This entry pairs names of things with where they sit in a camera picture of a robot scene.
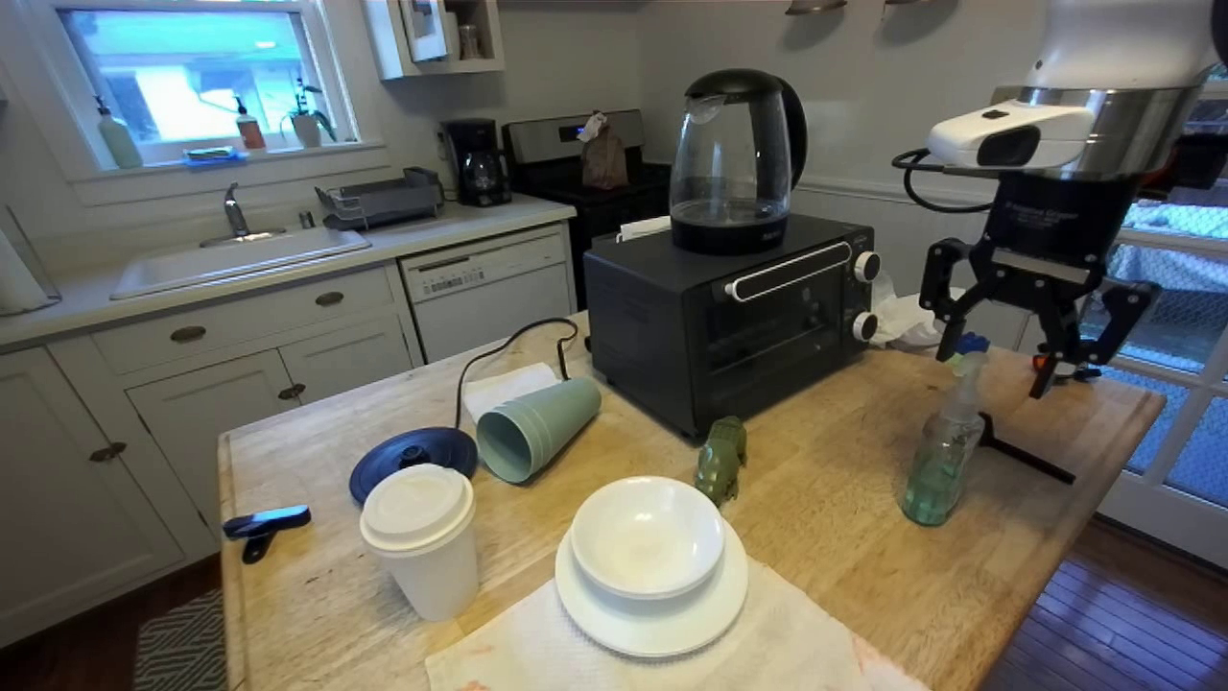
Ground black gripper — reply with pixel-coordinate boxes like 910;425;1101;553
919;177;1159;401

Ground clear green soap bottle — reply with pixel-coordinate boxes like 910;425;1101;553
900;334;991;527

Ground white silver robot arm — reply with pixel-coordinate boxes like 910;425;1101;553
919;0;1224;395

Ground brown bottle on windowsill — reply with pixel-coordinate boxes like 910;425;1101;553
235;97;265;154

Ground white soap dispenser bottle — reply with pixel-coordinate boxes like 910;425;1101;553
96;97;142;168

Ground white crumpled paper towel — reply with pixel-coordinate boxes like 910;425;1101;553
870;289;942;349

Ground black marker pen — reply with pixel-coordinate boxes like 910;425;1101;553
980;411;1077;485

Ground glass electric kettle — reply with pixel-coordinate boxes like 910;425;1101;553
669;69;806;253

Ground black toaster oven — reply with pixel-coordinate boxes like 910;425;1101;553
583;216;879;438

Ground green toy crocodile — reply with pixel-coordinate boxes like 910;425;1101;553
693;417;744;504

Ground brown paper bag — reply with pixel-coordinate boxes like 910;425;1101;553
575;110;629;192

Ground white bowl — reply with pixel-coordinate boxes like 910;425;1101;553
573;475;724;603

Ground white plate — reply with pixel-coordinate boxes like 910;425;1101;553
554;534;749;662

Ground black kitchen stove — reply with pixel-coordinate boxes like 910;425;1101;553
502;110;669;302

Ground green plastic cup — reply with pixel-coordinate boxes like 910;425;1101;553
476;379;601;485

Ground white folded napkin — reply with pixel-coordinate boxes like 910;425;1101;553
459;365;559;424

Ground white dishwasher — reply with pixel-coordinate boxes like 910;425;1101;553
400;224;575;360

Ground black coffee maker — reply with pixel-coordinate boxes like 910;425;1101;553
444;118;509;209

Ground dark blue round lid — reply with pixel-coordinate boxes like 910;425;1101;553
349;425;476;504

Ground white cloth mat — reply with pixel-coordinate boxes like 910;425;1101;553
424;555;928;691

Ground white lidded paper cup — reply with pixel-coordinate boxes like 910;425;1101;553
360;463;479;622

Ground white kitchen sink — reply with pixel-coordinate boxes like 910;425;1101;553
114;225;367;299

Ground steel kitchen faucet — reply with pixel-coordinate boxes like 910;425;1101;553
201;183;285;246

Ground blue black clip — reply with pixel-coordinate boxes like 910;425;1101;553
224;504;311;566

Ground white lower cabinets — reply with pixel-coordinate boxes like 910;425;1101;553
0;269;417;645

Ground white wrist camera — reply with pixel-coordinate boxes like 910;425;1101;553
928;99;1092;174

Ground black power cable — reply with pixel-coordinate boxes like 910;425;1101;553
447;314;587;430

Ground white wall shelf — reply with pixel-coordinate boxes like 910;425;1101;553
363;0;502;79

